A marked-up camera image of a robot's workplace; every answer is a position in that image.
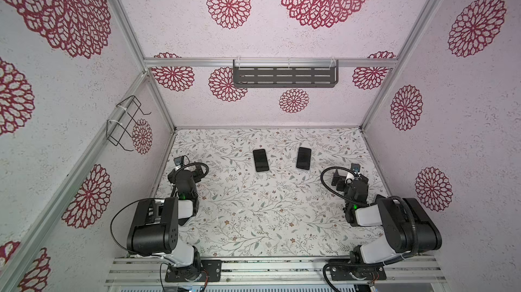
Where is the grey slotted wall shelf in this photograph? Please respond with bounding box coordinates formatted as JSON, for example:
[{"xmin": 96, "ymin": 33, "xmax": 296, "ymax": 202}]
[{"xmin": 232, "ymin": 60, "xmax": 339, "ymax": 88}]

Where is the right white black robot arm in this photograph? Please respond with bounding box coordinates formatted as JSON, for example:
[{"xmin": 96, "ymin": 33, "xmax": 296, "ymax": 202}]
[{"xmin": 320, "ymin": 164, "xmax": 442, "ymax": 268}]

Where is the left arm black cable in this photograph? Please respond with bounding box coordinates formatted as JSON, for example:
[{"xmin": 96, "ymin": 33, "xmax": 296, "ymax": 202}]
[{"xmin": 109, "ymin": 198, "xmax": 164, "ymax": 257}]

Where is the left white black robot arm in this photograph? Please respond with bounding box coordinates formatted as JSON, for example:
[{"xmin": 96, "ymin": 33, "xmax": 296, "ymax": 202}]
[{"xmin": 125, "ymin": 163, "xmax": 209, "ymax": 281}]

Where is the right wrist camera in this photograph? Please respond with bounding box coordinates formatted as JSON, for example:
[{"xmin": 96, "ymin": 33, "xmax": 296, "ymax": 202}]
[{"xmin": 350, "ymin": 163, "xmax": 361, "ymax": 175}]

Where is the black smartphone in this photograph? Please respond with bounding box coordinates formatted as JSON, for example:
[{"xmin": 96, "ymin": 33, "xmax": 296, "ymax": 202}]
[{"xmin": 296, "ymin": 147, "xmax": 312, "ymax": 171}]

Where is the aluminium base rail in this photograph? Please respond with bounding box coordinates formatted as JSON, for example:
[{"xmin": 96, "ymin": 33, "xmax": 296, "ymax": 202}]
[{"xmin": 104, "ymin": 255, "xmax": 446, "ymax": 287}]

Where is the black phone centre left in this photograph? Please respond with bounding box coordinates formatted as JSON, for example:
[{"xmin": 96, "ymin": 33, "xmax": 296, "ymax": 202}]
[{"xmin": 252, "ymin": 149, "xmax": 269, "ymax": 173}]

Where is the black wire wall basket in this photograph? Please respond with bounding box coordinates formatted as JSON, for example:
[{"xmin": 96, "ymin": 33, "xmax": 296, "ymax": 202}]
[{"xmin": 105, "ymin": 95, "xmax": 153, "ymax": 155}]

